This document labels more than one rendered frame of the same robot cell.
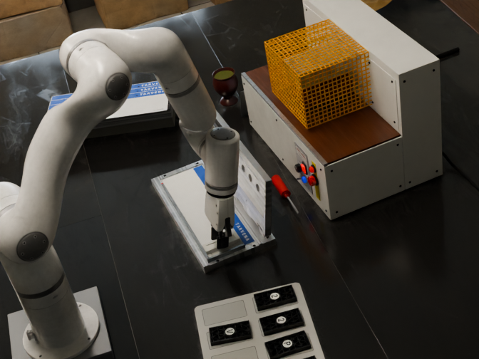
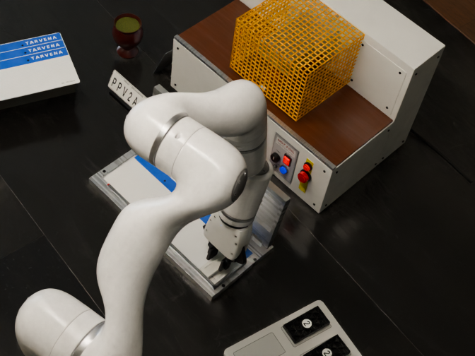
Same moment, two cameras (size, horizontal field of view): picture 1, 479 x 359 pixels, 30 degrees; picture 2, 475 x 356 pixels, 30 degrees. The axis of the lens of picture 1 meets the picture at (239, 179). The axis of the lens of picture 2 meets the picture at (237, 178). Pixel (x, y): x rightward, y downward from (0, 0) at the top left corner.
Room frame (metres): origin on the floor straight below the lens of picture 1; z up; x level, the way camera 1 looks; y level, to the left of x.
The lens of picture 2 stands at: (0.94, 0.71, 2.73)
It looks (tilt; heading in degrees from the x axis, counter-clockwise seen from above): 54 degrees down; 323
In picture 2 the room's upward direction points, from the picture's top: 10 degrees clockwise
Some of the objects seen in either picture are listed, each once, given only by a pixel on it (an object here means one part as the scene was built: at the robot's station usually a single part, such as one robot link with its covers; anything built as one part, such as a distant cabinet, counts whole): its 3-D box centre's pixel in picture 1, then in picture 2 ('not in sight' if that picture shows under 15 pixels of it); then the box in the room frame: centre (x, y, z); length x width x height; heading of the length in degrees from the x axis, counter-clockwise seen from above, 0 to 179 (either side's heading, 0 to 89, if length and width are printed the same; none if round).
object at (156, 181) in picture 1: (209, 207); (179, 212); (1.95, 0.10, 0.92); 0.44 x 0.21 x 0.04; 16
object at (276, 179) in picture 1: (286, 195); not in sight; (1.94, -0.12, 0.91); 0.18 x 0.03 x 0.03; 12
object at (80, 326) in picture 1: (50, 307); not in sight; (1.57, 0.50, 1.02); 0.19 x 0.19 x 0.18
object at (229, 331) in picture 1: (230, 333); not in sight; (1.47, 0.09, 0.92); 0.10 x 0.05 x 0.01; 89
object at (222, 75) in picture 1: (226, 87); (127, 37); (2.50, -0.02, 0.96); 0.09 x 0.09 x 0.11
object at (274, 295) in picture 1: (274, 298); (306, 324); (1.56, -0.03, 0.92); 0.10 x 0.05 x 0.01; 94
